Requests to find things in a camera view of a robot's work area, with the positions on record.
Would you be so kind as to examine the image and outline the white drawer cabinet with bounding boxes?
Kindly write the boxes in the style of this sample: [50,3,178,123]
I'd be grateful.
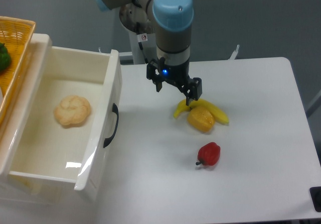
[1,34,97,202]

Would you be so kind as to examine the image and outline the yellow banana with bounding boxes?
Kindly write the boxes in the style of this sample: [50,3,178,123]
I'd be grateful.
[173,98,230,126]

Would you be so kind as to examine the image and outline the white open upper drawer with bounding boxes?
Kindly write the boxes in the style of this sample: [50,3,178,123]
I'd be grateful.
[9,47,122,196]

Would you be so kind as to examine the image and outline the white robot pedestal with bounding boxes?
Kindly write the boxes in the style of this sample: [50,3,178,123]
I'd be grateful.
[119,3,156,64]

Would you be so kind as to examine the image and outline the yellow orange bell pepper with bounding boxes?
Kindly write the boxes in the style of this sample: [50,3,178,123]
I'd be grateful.
[187,106,215,133]

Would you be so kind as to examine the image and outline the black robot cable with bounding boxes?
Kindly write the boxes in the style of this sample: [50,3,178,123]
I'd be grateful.
[136,22,150,64]

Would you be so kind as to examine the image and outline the black drawer handle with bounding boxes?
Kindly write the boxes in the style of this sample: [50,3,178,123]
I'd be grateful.
[103,103,119,149]

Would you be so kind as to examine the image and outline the black object at table edge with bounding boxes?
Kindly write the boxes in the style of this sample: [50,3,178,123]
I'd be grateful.
[309,186,321,212]

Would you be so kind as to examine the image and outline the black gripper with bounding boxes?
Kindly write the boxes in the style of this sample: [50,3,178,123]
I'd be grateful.
[146,57,202,106]

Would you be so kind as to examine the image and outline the red bell pepper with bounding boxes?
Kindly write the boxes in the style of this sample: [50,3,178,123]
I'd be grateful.
[195,142,221,166]

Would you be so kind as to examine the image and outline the yellow woven basket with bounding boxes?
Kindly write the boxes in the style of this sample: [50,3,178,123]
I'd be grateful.
[1,16,36,122]

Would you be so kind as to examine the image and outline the green vegetable in basket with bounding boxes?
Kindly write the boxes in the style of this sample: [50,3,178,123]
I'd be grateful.
[0,43,12,71]

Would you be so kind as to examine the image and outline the round braided bread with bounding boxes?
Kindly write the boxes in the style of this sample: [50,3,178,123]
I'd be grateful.
[54,95,91,126]

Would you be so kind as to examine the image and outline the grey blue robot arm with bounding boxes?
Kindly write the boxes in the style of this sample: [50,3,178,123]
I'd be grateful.
[96,0,202,105]

